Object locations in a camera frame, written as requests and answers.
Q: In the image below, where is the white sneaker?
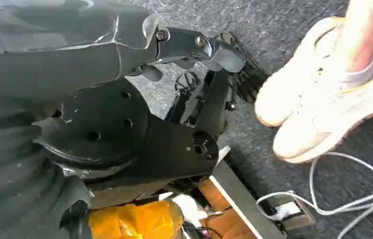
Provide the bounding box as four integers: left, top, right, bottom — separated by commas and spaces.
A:
254, 15, 350, 128
272, 44, 373, 165

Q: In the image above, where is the white cable plug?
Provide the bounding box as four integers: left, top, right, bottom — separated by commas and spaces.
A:
269, 201, 301, 222

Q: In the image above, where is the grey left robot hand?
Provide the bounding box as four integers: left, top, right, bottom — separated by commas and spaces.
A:
0, 0, 247, 239

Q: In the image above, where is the person's leg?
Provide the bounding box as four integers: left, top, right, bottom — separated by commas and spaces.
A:
336, 0, 373, 75

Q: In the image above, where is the white cable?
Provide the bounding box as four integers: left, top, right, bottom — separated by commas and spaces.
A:
337, 198, 373, 239
309, 151, 373, 216
255, 190, 373, 221

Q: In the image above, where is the grey desk base bar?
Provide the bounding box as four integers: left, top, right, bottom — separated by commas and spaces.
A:
208, 146, 288, 239

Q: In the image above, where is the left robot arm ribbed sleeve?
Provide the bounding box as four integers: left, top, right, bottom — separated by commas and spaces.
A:
0, 96, 93, 239

